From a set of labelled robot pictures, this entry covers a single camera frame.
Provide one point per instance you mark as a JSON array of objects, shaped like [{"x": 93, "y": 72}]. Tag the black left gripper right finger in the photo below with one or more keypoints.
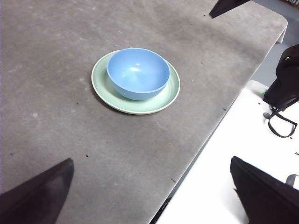
[{"x": 264, "y": 200}]

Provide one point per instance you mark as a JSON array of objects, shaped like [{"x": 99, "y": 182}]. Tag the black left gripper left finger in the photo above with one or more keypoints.
[{"x": 35, "y": 200}]

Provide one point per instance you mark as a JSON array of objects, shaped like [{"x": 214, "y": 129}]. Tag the green round plate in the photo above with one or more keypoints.
[{"x": 144, "y": 107}]

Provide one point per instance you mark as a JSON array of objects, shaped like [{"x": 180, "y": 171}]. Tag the blue ribbed bowl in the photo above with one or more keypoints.
[{"x": 137, "y": 77}]

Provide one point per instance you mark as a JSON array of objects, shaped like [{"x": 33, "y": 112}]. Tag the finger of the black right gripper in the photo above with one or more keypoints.
[{"x": 224, "y": 7}]

